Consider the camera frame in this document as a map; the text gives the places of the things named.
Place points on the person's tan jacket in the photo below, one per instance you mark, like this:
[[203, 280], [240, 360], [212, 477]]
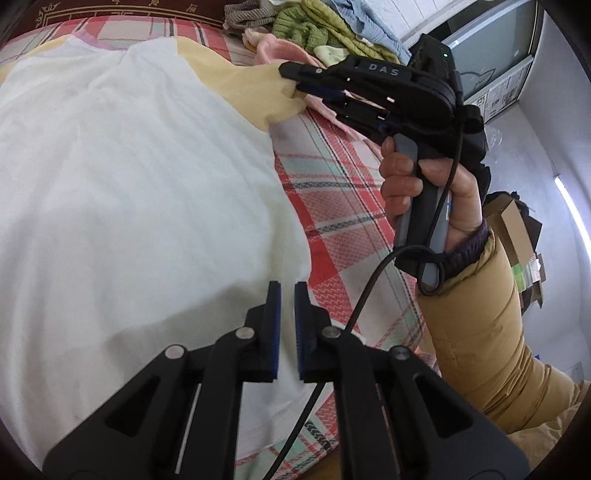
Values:
[[554, 443]]

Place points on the green knit sweater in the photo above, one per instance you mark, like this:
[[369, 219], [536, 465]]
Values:
[[295, 27]]

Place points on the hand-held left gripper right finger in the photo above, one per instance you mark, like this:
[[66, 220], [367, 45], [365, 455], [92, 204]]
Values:
[[301, 332]]

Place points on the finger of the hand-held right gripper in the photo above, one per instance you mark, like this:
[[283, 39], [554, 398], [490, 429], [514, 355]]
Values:
[[309, 74], [323, 92]]

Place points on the wall notice board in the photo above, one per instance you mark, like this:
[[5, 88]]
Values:
[[508, 92]]

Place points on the person's right hand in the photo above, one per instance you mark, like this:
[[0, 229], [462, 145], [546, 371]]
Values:
[[466, 207]]

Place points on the fluorescent light tube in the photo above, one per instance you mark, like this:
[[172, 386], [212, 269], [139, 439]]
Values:
[[570, 203]]

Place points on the light blue knit sweater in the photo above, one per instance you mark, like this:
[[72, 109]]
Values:
[[369, 23]]

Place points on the open cardboard box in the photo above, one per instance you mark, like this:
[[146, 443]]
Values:
[[512, 221]]

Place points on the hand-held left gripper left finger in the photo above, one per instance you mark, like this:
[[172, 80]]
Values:
[[275, 332]]

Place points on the pink garment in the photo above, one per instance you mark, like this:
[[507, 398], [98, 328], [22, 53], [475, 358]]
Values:
[[277, 48]]

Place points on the white shirt with yellow sleeves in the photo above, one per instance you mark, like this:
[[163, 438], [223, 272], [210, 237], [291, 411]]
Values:
[[138, 184]]

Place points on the dark brown headboard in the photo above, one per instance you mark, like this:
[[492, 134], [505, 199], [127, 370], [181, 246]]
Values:
[[138, 9]]

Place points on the glass panel with cat drawing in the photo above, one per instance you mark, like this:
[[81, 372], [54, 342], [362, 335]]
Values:
[[498, 46]]

